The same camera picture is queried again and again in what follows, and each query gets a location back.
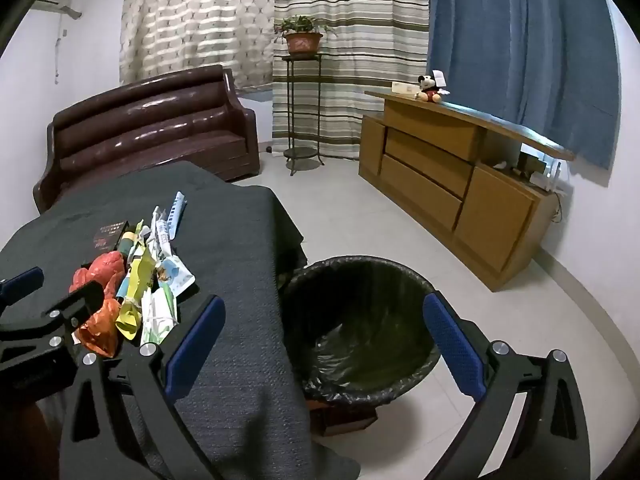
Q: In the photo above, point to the black metal plant stand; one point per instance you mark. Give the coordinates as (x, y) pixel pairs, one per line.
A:
(302, 154)

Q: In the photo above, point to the green bottle with black cap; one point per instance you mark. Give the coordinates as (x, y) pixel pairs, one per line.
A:
(125, 245)

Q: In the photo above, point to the mouse plush toy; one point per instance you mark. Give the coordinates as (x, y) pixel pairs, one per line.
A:
(429, 92)

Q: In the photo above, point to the orange plastic bag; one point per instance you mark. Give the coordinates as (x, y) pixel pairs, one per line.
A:
(105, 270)

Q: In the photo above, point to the light blue toothpaste tube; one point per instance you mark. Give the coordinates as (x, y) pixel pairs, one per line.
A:
(172, 215)

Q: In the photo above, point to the black cardboard box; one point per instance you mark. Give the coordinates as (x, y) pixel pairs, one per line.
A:
(107, 235)

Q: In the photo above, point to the air conditioner pipe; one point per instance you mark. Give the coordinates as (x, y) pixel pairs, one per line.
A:
(61, 45)

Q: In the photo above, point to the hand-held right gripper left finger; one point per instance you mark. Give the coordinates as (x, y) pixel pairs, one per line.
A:
(195, 345)

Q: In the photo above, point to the white green packet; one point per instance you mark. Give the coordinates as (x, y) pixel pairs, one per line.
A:
(157, 315)

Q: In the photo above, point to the potted plant in terracotta pot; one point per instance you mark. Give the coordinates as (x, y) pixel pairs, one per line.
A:
(303, 42)

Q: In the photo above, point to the black lined trash bin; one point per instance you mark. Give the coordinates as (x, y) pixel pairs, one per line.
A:
(360, 320)

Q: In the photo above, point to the blue curtain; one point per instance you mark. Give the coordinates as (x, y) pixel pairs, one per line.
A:
(515, 35)

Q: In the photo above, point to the yellow white wrapper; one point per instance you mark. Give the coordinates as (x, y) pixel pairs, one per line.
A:
(140, 270)

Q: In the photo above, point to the white router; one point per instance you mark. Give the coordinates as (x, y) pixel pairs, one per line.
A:
(550, 175)

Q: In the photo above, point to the small brown box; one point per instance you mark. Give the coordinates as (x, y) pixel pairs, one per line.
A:
(528, 164)

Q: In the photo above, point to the tissue box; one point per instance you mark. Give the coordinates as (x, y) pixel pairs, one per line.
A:
(404, 88)

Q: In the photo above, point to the white printed snack packet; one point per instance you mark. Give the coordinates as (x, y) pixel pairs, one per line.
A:
(175, 275)

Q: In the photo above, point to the white air conditioner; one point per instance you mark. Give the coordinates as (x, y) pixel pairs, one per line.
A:
(52, 2)

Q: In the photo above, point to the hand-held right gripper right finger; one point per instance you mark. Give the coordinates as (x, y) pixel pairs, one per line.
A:
(452, 345)

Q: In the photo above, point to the dark brown leather sofa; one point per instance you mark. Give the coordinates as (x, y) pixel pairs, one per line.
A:
(150, 130)

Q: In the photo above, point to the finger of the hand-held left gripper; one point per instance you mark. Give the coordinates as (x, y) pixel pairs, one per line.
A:
(22, 284)
(65, 312)

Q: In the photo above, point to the wooden cabinet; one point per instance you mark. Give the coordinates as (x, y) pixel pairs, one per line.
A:
(425, 180)

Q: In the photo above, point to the striped curtain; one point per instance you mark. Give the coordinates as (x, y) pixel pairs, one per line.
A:
(360, 60)

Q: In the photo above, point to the brown wooden stool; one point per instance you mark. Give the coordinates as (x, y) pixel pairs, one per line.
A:
(345, 417)

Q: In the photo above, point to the beige patterned curtain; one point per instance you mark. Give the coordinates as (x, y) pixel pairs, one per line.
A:
(200, 20)

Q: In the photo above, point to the grey cloth-covered table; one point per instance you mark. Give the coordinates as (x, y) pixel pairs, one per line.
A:
(240, 260)

